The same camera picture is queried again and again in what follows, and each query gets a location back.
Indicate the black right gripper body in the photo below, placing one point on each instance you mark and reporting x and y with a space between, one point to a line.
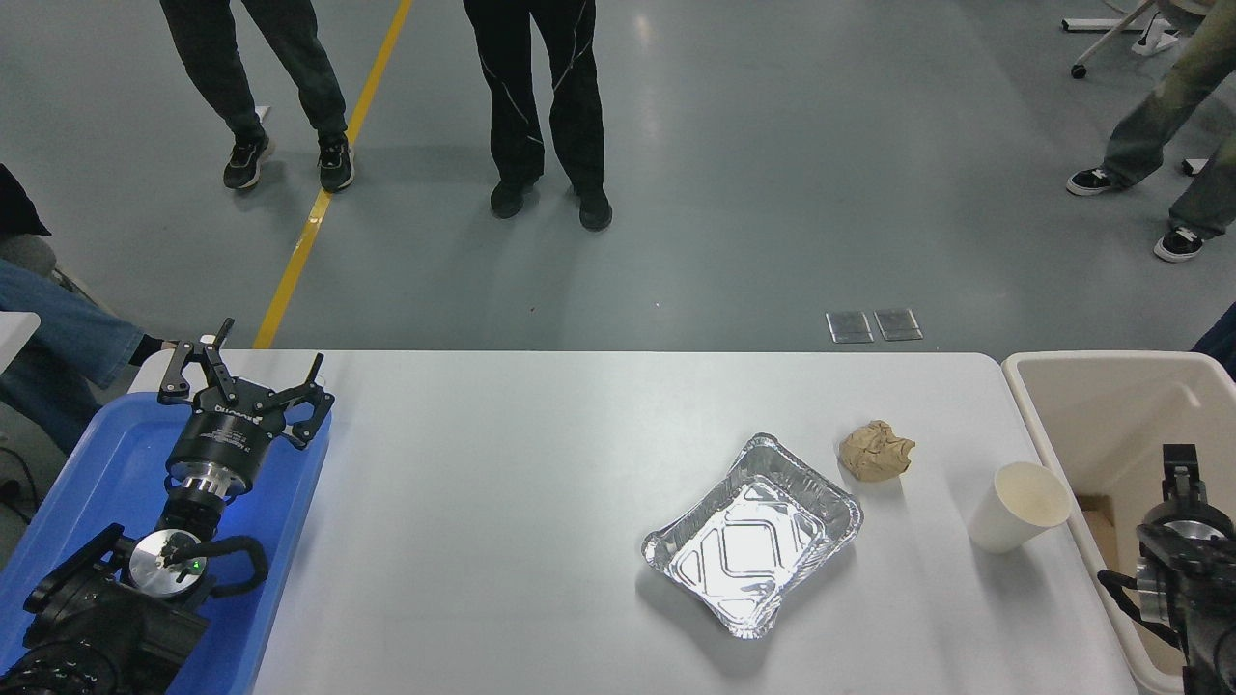
1186 512

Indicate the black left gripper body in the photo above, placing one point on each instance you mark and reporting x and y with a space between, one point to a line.
227 434

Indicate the white paper cup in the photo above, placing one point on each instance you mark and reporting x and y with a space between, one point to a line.
1004 526

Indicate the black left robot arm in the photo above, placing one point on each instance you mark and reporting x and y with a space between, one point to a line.
97 627

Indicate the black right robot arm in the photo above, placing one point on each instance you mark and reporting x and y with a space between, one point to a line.
1197 598

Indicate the large pale plastic bin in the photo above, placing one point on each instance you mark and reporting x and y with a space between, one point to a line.
1081 415

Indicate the blue plastic tray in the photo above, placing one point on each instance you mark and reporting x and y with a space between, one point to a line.
106 463

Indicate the seated person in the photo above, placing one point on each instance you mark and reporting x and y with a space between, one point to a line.
58 338

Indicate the small white table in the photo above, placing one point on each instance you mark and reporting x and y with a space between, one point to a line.
14 333

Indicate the grey chair seat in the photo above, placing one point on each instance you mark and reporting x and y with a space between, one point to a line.
27 254

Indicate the standing person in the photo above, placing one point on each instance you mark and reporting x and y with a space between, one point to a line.
290 68
526 87
1149 125

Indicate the crumpled tan paper ball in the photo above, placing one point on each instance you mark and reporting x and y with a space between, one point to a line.
874 452

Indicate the white floor bar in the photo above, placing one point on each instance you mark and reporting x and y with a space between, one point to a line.
1194 167

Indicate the metal floor plate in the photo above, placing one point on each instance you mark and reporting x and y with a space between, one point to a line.
850 327
898 324

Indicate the silver foil tray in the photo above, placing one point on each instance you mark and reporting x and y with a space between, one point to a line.
753 550

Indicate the white wheeled stand base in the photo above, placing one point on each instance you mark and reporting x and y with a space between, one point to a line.
1110 37

